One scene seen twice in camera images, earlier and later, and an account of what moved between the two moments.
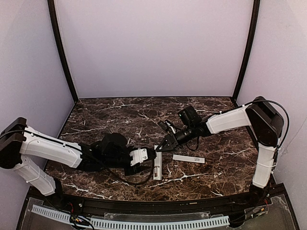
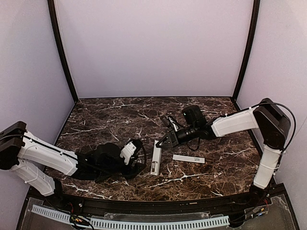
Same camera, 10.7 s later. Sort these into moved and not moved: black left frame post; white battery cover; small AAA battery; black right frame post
Moved: small AAA battery
Not moved: black right frame post; black left frame post; white battery cover
